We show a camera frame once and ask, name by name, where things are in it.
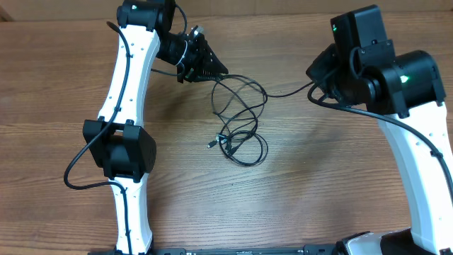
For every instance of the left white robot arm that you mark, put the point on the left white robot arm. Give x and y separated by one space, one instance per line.
117 140

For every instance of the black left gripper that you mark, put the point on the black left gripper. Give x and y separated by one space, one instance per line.
202 61

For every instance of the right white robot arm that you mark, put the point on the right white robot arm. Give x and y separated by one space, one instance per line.
360 73

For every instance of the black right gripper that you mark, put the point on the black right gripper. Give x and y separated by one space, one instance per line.
317 73

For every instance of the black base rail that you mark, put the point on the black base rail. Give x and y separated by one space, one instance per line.
308 249

